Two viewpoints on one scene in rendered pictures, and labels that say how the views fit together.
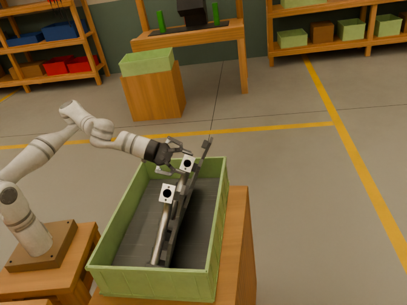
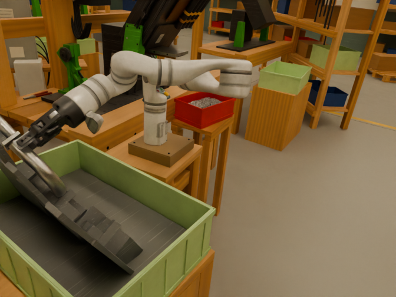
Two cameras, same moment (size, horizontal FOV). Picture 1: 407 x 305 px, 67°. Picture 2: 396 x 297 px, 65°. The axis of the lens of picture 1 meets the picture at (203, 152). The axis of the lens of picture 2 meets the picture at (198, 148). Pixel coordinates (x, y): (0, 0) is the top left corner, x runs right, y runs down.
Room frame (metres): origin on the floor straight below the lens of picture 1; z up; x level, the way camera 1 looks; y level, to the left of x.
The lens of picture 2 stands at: (1.44, -0.36, 1.50)
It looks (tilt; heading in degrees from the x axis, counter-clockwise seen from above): 28 degrees down; 109
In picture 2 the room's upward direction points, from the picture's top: 5 degrees clockwise
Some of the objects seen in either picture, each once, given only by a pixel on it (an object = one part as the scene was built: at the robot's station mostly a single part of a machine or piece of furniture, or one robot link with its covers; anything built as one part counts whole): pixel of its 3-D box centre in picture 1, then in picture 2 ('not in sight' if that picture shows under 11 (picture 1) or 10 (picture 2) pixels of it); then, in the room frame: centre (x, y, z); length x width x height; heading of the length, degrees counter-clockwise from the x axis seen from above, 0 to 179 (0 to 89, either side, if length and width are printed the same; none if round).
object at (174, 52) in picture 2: not in sight; (155, 49); (0.49, 1.44, 1.11); 0.39 x 0.16 x 0.03; 174
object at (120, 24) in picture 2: not in sight; (128, 50); (0.25, 1.49, 1.07); 0.30 x 0.18 x 0.34; 84
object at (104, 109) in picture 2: not in sight; (135, 83); (0.38, 1.37, 0.89); 1.10 x 0.42 x 0.02; 84
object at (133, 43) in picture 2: not in sight; (135, 42); (0.43, 1.29, 1.17); 0.13 x 0.12 x 0.20; 84
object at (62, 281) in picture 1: (48, 257); (154, 154); (0.88, 0.69, 0.83); 0.32 x 0.32 x 0.04; 84
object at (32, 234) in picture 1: (29, 232); (154, 122); (0.88, 0.70, 0.98); 0.09 x 0.09 x 0.17; 86
